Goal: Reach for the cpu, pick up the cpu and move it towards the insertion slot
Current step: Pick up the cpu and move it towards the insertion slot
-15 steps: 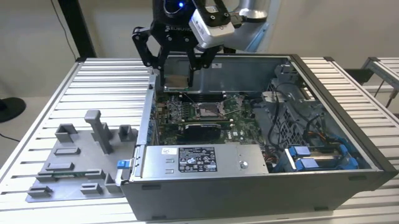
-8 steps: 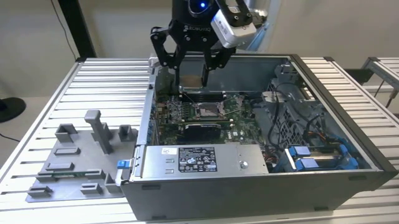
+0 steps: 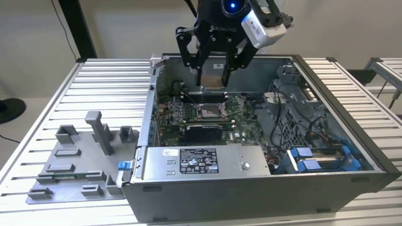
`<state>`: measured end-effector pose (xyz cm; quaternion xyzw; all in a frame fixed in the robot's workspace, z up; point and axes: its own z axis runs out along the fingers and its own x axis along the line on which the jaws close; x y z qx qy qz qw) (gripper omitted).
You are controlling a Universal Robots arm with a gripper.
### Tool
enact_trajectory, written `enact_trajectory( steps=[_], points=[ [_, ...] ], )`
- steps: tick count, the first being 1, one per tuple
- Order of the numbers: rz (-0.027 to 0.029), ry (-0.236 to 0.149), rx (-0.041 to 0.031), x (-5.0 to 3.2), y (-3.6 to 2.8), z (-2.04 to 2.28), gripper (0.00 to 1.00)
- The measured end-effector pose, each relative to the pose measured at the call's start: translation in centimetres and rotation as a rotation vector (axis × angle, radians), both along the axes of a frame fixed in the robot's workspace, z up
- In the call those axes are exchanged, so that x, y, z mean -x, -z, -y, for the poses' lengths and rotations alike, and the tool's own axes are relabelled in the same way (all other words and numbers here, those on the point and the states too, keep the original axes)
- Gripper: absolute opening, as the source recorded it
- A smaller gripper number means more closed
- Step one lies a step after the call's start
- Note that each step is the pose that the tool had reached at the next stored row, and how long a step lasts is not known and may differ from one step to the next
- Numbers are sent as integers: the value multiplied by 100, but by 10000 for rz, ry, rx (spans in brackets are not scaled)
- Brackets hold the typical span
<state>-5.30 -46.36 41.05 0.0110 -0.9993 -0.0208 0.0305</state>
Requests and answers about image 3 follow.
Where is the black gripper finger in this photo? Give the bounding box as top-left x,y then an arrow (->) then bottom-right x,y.
175,23 -> 218,87
222,37 -> 262,87

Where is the silver CPU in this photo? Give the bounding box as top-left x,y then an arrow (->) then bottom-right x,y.
200,74 -> 226,90

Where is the black RAM slot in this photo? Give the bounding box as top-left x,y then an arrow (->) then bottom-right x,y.
186,97 -> 228,103
184,92 -> 228,98

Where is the CPU socket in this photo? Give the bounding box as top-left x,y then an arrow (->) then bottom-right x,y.
195,103 -> 227,119

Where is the green motherboard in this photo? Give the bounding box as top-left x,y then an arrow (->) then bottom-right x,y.
155,80 -> 270,147

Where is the black graphics card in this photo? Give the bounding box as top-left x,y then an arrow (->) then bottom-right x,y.
180,118 -> 235,145

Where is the grey metal drive cage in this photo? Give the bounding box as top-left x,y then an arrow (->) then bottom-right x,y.
254,77 -> 333,151

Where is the black box under table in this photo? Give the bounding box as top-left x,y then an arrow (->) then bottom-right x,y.
346,69 -> 377,86

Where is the silver power supply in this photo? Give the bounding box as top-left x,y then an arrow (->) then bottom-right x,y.
140,145 -> 272,180

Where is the black power supply label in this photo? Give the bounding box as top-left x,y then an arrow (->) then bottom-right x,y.
179,148 -> 219,174

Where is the hard disk in blue carrier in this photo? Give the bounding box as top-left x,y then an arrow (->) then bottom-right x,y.
294,157 -> 362,174
287,146 -> 351,159

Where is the aluminium profile side table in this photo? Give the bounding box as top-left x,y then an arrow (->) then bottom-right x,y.
363,57 -> 402,95

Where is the black round floor base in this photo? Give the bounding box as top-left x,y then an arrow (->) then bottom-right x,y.
0,98 -> 28,124

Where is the black open PC case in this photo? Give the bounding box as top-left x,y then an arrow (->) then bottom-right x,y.
116,53 -> 402,223

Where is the green RAM stick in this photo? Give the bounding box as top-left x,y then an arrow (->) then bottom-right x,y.
39,173 -> 104,180

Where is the grey parts rack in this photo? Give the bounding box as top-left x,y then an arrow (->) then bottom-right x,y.
24,110 -> 140,205

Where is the black camera cable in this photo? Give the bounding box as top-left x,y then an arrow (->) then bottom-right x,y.
183,0 -> 199,18

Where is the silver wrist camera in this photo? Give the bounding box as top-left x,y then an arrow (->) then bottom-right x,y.
240,0 -> 295,49

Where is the thin wire locking lever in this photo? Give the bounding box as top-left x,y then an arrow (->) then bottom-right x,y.
183,92 -> 199,105

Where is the black internal cable bundle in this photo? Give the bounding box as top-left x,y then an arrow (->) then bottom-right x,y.
268,83 -> 302,153

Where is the black vertical stand post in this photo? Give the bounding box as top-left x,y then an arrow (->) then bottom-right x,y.
59,0 -> 99,59

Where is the thin black wall cable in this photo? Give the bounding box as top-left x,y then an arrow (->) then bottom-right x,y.
51,0 -> 77,62

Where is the blue data wire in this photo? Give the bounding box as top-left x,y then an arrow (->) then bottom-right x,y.
331,135 -> 358,153

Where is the black floor cable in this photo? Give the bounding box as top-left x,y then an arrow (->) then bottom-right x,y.
0,133 -> 21,144

